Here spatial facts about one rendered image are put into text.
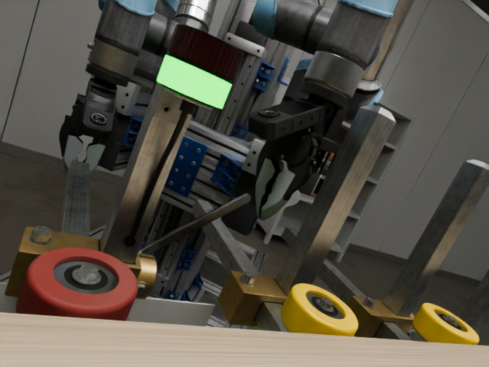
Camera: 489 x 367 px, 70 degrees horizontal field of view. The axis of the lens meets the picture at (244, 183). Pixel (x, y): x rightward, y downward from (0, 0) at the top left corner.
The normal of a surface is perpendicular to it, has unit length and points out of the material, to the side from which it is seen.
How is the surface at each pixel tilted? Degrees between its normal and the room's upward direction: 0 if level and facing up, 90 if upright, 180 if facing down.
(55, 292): 0
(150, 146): 90
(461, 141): 90
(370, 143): 90
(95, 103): 33
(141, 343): 0
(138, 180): 90
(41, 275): 0
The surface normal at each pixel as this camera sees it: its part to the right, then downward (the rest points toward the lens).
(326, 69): -0.43, 0.03
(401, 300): -0.84, -0.26
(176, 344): 0.39, -0.90
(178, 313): 0.38, 0.36
